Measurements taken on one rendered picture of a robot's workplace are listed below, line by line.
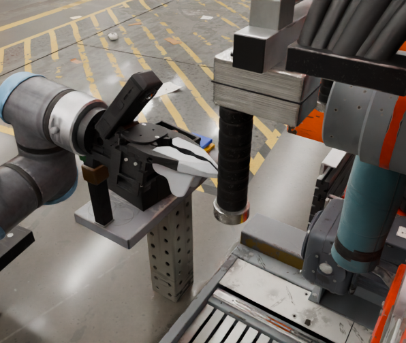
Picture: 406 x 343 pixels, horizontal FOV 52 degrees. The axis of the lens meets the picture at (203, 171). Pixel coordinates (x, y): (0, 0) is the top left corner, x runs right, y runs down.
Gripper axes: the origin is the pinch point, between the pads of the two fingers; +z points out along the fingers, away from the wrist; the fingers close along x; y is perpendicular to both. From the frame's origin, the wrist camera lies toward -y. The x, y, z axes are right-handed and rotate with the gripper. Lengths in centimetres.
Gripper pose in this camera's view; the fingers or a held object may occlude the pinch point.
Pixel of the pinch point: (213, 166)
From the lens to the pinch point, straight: 54.1
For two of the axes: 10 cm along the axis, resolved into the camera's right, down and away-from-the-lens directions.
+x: -4.8, 3.4, -8.1
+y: -1.8, 8.6, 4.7
